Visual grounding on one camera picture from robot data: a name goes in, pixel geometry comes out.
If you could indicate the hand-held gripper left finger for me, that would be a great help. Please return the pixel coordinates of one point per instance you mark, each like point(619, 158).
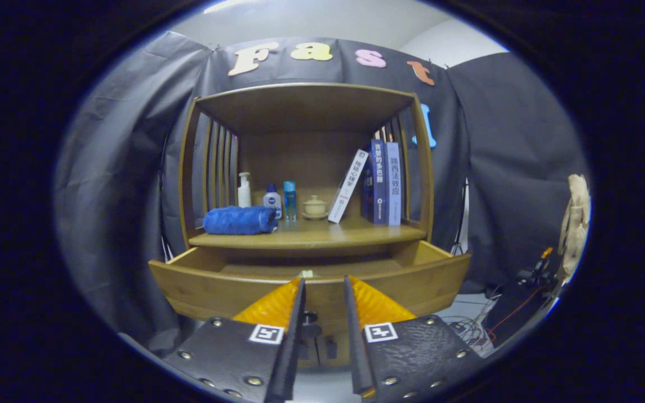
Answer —
point(294, 358)

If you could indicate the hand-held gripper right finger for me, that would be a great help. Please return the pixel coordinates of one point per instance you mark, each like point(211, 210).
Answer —
point(356, 358)

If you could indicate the wooden drawer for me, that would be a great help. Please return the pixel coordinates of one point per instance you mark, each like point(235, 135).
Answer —
point(210, 291)

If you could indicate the wooden cabinet door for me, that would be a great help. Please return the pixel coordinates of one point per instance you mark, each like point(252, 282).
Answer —
point(342, 352)
point(310, 355)

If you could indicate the wooden countertop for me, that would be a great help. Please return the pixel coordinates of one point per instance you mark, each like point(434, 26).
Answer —
point(322, 232)

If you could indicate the wooden cabinet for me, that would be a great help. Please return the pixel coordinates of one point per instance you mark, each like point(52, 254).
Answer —
point(300, 106)

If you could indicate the blue rolled towel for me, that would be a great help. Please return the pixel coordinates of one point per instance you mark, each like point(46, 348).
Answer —
point(238, 220)

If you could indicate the black tripod stand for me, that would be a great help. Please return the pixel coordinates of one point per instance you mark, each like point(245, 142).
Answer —
point(459, 246)

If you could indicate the beige lidded teacup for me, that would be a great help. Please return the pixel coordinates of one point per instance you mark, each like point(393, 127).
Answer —
point(315, 207)

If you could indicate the white bottle with blue cap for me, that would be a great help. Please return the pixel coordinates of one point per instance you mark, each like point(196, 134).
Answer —
point(272, 200)

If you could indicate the clear blue bottle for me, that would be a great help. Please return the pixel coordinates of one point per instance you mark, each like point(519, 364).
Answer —
point(290, 198)

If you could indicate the white pump bottle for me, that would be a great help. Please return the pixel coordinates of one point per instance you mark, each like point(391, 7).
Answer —
point(244, 196)

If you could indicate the white book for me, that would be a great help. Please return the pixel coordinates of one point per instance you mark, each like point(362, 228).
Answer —
point(348, 184)

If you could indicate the pale blue book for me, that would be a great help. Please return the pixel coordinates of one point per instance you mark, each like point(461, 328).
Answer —
point(393, 184)

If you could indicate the dark blue book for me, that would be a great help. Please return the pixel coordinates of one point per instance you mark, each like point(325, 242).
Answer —
point(378, 179)

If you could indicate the beige hanging cloth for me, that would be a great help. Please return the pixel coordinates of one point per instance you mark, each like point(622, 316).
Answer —
point(577, 224)

